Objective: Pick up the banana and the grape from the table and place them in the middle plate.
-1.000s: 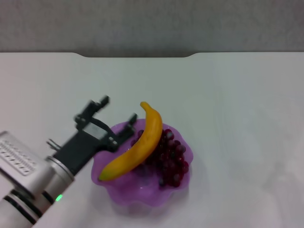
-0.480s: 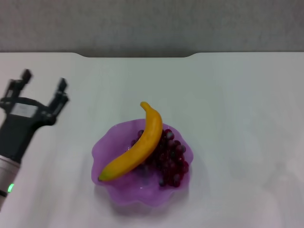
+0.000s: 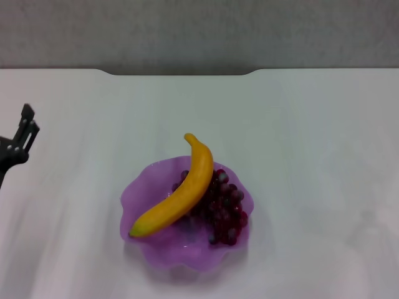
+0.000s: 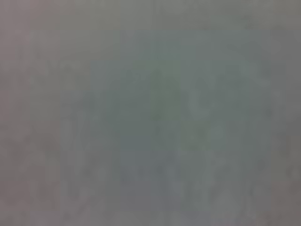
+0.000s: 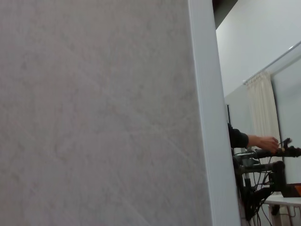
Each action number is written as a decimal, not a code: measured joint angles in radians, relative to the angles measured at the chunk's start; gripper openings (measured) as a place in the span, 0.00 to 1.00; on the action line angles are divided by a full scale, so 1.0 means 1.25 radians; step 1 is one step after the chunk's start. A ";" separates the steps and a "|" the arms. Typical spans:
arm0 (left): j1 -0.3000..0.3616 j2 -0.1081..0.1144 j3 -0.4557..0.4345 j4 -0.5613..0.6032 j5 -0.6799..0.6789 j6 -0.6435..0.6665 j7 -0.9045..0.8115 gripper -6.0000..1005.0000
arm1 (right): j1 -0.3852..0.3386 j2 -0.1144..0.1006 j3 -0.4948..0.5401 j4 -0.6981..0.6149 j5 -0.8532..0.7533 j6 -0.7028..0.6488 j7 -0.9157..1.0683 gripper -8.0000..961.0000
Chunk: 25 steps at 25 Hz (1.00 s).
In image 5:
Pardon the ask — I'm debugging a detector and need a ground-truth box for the bare person hand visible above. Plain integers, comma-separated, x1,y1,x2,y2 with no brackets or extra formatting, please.
248,135,280,153

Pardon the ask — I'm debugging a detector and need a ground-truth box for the black sleeved person forearm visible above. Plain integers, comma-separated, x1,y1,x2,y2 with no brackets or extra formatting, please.
227,122,249,149

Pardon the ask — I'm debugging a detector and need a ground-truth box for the cream curtain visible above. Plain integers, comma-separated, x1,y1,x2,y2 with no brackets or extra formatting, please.
246,72,282,151

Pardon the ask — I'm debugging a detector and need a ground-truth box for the brown box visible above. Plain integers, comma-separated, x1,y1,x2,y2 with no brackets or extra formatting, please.
281,185,301,198

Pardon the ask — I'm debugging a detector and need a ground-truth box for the white side table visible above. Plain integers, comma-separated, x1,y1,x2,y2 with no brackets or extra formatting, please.
264,194,301,226

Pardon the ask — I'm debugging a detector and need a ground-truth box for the grey partition screen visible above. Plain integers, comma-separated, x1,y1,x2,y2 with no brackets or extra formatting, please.
0,0,242,226

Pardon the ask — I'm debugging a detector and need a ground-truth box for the white curtain rail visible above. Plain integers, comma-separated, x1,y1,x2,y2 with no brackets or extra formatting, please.
242,41,301,85

